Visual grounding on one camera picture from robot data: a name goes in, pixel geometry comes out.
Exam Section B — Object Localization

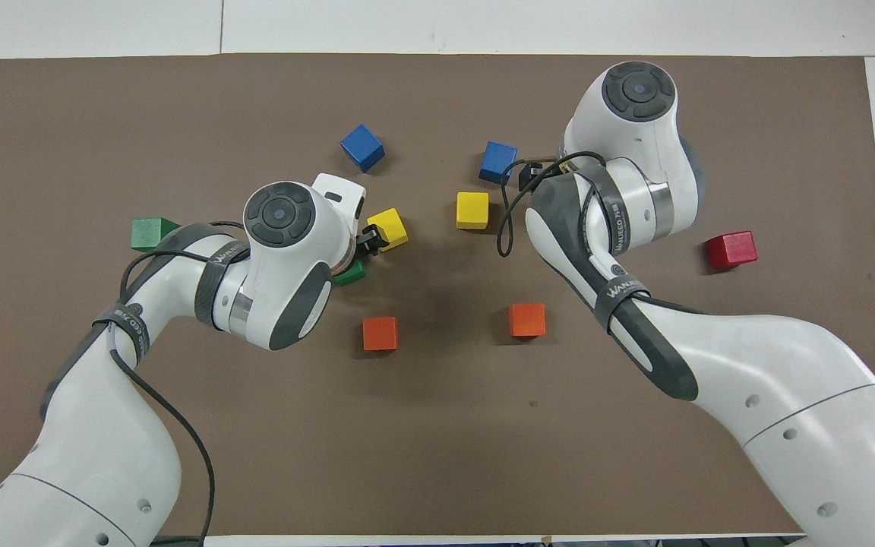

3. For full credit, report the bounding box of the blue wooden block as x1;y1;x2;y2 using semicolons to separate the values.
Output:
479;141;520;185
340;124;386;174

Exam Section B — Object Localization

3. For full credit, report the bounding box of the brown table mat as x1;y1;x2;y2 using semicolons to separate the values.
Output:
0;52;875;536

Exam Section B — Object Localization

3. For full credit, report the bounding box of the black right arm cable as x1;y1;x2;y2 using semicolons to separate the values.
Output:
497;150;607;258

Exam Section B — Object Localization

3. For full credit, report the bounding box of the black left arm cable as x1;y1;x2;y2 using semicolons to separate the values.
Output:
107;220;250;547

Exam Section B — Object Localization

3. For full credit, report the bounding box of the green wooden block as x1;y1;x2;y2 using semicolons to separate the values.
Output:
131;217;181;253
331;258;368;287

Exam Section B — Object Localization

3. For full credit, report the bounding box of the orange wooden block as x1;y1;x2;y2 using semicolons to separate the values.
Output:
362;316;400;353
508;303;547;338

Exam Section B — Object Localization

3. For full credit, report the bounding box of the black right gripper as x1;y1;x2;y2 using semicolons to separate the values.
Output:
519;161;560;191

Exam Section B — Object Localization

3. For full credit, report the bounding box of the yellow wooden block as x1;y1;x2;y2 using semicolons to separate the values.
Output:
366;208;409;251
456;191;490;230

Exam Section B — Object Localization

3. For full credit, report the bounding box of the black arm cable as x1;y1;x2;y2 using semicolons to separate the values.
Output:
497;150;607;258
107;220;250;547

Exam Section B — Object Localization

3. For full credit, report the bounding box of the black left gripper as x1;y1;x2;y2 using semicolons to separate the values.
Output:
354;224;387;258

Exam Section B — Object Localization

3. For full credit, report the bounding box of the red wooden block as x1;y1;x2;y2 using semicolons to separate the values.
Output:
705;231;758;270

